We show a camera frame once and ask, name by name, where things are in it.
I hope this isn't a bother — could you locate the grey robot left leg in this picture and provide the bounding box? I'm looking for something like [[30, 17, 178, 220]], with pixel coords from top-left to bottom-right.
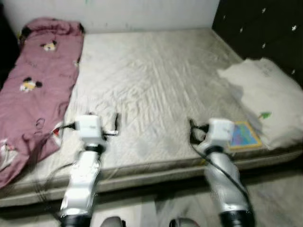
[[102, 217, 126, 227]]

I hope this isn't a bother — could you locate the black tufted headboard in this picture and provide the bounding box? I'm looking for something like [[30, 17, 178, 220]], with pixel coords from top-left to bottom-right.
[[212, 0, 303, 86]]

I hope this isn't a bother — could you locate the beige quilted mattress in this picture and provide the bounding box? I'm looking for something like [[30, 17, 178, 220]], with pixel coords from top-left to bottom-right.
[[0, 28, 303, 209]]

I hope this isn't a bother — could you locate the colourful children's book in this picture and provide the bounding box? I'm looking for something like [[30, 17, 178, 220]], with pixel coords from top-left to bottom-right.
[[229, 121, 262, 151]]

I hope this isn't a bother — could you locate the grey robot leg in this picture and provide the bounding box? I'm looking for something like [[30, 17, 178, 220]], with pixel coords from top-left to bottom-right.
[[169, 218, 195, 227], [102, 217, 126, 227]]

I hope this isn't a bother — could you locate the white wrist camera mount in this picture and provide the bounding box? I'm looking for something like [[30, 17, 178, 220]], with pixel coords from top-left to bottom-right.
[[207, 118, 235, 148], [75, 115, 104, 145]]

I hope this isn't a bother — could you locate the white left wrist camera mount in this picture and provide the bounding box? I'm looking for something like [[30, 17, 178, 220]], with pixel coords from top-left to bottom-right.
[[75, 115, 104, 145]]

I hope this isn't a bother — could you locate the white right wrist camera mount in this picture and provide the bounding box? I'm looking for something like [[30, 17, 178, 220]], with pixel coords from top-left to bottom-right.
[[207, 118, 235, 148]]

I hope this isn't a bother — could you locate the cream white pillow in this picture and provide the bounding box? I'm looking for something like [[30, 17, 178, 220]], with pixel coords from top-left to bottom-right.
[[217, 58, 303, 151]]

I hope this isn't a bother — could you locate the grey robot right leg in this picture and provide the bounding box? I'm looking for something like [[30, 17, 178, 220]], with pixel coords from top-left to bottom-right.
[[169, 218, 195, 227]]

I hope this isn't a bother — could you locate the pink cartoon print blanket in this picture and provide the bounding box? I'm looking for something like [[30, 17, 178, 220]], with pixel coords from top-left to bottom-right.
[[0, 17, 86, 189]]

